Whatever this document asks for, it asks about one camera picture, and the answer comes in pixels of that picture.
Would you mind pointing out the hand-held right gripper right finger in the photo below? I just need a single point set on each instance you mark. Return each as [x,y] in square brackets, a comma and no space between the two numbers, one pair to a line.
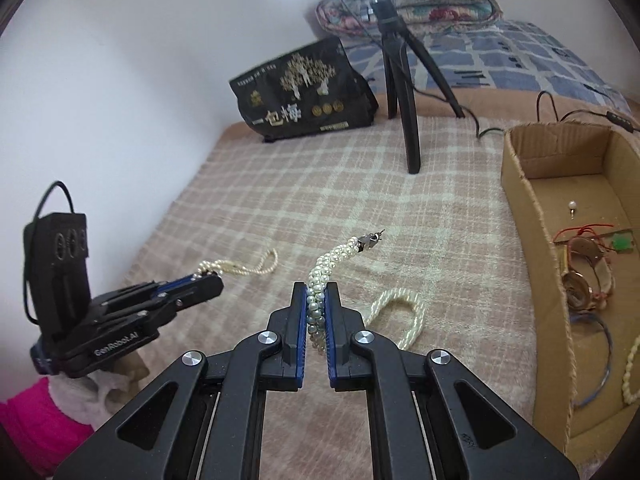
[390,370]

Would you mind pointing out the person's left forearm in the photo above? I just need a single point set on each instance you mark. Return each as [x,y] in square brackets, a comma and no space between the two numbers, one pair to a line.
[35,420]

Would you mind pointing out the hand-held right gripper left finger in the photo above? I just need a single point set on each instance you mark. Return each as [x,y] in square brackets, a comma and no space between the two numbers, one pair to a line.
[240,370]

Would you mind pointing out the folded floral quilt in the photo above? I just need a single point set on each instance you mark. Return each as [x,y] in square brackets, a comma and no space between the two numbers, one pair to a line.
[450,10]

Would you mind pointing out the thin metal bangle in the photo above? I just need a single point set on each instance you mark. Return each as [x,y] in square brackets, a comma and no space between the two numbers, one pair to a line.
[608,350]

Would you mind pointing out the black printed snack bag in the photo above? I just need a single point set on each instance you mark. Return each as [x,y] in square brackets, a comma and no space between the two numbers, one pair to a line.
[300,105]

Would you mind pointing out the cream twisted bead strand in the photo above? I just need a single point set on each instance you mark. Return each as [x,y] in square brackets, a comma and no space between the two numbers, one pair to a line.
[627,385]

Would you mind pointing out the thin pearl strand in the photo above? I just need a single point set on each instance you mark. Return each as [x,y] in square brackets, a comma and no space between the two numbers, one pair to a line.
[235,265]

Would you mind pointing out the black tripod stand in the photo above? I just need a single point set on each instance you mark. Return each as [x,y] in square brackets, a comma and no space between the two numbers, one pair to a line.
[412,130]

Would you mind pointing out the blue patterned bedsheet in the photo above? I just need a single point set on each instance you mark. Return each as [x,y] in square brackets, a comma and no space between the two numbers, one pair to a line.
[525,55]

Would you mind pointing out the cardboard box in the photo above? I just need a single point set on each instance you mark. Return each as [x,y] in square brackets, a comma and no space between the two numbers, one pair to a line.
[545,360]

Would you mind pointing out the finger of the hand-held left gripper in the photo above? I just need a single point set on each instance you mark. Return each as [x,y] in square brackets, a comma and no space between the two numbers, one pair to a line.
[160,286]
[185,300]

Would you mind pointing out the pearl earring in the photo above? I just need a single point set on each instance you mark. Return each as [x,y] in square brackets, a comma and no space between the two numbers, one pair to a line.
[573,204]

